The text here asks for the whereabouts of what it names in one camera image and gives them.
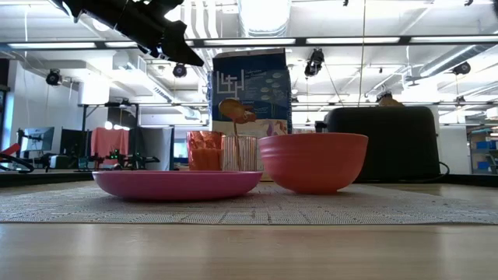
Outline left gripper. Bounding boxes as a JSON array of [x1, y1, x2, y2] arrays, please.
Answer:
[[52, 0, 205, 67]]

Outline blue cereal box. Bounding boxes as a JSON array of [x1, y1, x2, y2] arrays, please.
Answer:
[[208, 48, 293, 138]]

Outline orange faceted glass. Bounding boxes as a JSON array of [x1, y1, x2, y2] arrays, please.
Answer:
[[186, 131, 225, 172]]

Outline pink plate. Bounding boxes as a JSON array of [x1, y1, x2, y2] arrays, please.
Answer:
[[92, 170, 264, 201]]

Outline red bowl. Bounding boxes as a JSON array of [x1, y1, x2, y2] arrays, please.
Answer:
[[258, 132, 369, 194]]

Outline grey woven placemat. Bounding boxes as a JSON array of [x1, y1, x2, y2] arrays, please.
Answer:
[[0, 180, 498, 226]]

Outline grey partition panel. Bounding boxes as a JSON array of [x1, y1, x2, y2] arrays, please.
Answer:
[[130, 126, 175, 172]]

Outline orange hanging cloth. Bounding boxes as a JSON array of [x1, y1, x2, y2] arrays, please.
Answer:
[[90, 127, 130, 157]]

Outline small black background robot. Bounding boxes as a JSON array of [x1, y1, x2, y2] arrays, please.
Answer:
[[77, 149, 160, 172]]

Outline computer monitor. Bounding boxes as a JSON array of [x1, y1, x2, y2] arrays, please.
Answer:
[[18, 126, 55, 153]]

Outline red object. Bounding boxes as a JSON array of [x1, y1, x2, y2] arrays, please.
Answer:
[[0, 142, 20, 159]]

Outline person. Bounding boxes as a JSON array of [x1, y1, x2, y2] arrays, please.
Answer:
[[379, 95, 405, 108]]

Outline black toaster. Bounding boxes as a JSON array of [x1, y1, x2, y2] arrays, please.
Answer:
[[314, 106, 443, 182]]

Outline shelf with blue bins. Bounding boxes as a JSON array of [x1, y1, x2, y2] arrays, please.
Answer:
[[466, 126, 498, 175]]

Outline black overhead frame beam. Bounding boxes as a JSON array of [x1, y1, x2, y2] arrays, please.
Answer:
[[0, 36, 498, 50]]

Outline black table frame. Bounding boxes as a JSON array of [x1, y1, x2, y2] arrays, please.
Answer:
[[77, 101, 141, 172]]

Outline black cable loop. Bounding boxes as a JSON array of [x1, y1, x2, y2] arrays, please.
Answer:
[[0, 153, 35, 174]]

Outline black toaster cable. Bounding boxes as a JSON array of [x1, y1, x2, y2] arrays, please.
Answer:
[[408, 161, 451, 184]]

